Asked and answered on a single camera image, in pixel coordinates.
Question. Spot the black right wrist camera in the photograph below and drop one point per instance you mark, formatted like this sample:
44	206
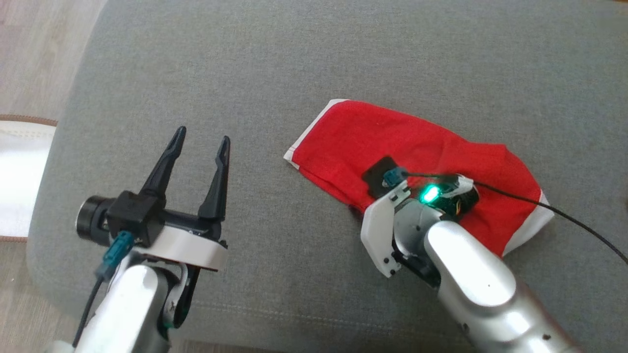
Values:
377	176

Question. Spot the red white striped garment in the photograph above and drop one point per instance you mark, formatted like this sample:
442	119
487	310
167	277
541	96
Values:
392	132

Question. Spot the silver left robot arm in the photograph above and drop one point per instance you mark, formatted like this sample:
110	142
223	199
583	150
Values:
127	309

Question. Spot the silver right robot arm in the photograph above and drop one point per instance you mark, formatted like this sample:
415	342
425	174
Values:
481	284

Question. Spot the grey fabric sofa seat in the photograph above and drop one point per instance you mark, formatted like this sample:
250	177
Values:
294	49

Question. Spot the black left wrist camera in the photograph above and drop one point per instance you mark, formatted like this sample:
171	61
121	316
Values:
132	215

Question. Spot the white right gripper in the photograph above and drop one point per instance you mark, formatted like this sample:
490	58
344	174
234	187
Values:
378	230

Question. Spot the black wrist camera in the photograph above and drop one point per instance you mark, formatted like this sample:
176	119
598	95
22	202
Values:
132	215
377	176

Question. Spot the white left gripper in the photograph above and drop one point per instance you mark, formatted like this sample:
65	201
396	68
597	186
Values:
191	245

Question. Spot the white rug brown edge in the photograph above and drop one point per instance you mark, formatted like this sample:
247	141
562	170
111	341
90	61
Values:
19	171

